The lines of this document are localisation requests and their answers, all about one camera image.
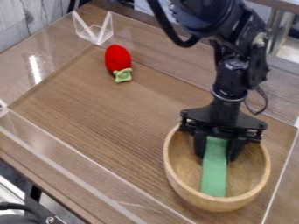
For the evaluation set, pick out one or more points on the clear acrylic tray wall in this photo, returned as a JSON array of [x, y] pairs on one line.
[[99, 196]]

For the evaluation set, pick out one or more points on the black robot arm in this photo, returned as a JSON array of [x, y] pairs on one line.
[[238, 36]]

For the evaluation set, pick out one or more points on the metal table leg background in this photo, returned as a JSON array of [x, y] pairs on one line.
[[279, 24]]

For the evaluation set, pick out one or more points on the green stick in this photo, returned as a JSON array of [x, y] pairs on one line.
[[214, 168]]

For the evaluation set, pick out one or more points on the red plush strawberry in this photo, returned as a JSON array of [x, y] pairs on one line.
[[119, 63]]

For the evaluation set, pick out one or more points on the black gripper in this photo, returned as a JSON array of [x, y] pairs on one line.
[[222, 120]]

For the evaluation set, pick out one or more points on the clear acrylic corner bracket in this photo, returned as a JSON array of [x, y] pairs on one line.
[[97, 34]]

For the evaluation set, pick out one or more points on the brown wooden bowl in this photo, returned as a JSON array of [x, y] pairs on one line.
[[247, 174]]

